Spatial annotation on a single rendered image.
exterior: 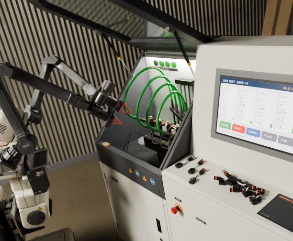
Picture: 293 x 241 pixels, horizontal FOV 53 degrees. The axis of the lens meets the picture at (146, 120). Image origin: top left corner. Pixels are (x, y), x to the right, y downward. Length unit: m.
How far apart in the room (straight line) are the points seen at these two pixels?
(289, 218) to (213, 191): 0.32
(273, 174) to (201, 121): 0.44
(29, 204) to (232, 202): 1.15
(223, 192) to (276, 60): 0.60
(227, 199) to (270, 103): 0.45
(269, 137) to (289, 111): 0.14
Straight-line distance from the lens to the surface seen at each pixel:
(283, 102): 1.30
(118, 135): 2.13
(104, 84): 1.69
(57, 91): 1.47
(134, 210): 2.04
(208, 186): 1.40
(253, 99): 1.36
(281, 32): 3.70
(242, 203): 1.30
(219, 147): 1.51
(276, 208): 1.29
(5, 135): 1.69
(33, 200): 1.87
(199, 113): 1.55
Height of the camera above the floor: 1.82
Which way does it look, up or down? 23 degrees down
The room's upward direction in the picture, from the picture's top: 10 degrees counter-clockwise
